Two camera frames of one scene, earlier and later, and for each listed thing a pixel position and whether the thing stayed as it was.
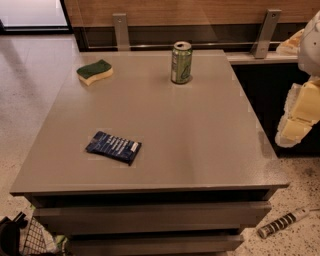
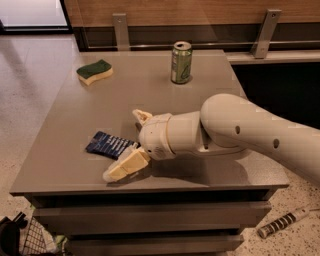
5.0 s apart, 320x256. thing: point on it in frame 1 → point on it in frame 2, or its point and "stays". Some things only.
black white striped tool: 282,222 stays
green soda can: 181,62 stays
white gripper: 310,50 → 155,137
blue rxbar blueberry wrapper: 121,149 stays
